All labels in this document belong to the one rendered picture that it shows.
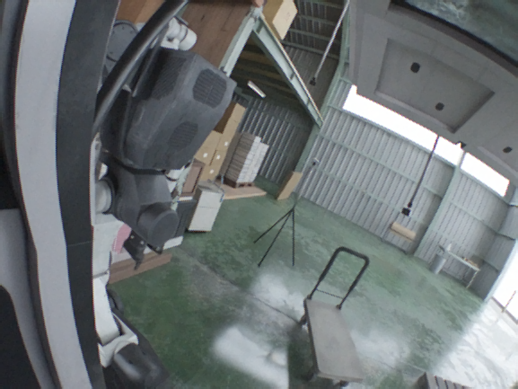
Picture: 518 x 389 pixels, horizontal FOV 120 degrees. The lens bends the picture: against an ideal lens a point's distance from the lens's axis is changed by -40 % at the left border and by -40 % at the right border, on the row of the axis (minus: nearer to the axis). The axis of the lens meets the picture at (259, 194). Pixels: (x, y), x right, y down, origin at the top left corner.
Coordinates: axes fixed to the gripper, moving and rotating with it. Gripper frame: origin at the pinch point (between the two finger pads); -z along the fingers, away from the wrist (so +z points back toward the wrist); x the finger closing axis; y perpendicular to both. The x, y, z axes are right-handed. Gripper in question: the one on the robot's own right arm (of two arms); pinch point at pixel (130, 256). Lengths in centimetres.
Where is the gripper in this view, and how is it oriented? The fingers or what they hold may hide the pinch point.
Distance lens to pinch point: 117.3
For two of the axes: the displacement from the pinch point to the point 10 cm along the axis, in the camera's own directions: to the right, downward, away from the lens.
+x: -7.5, -6.1, 2.5
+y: -3.5, 0.5, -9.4
